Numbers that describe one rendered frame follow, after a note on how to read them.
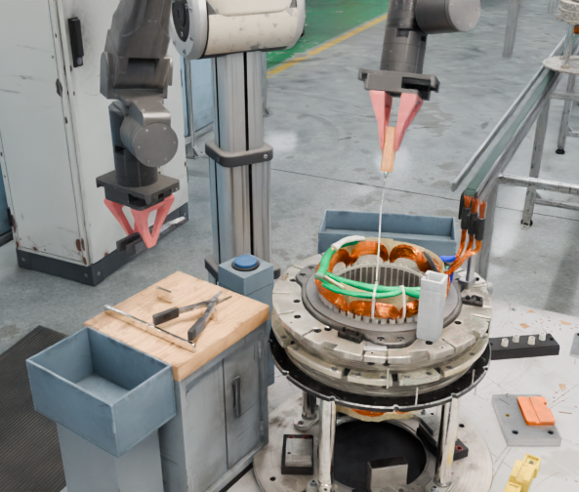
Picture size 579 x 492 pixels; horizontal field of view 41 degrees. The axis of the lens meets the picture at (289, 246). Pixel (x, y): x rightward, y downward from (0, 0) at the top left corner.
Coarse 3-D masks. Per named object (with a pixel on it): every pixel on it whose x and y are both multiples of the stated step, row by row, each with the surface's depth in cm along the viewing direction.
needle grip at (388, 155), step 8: (392, 128) 103; (392, 136) 103; (384, 144) 104; (392, 144) 103; (384, 152) 104; (392, 152) 103; (384, 160) 103; (392, 160) 104; (384, 168) 104; (392, 168) 104
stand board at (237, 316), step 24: (168, 288) 121; (192, 288) 121; (216, 288) 121; (144, 312) 115; (192, 312) 115; (240, 312) 115; (264, 312) 116; (120, 336) 109; (144, 336) 109; (216, 336) 109; (240, 336) 113; (168, 360) 104; (192, 360) 105
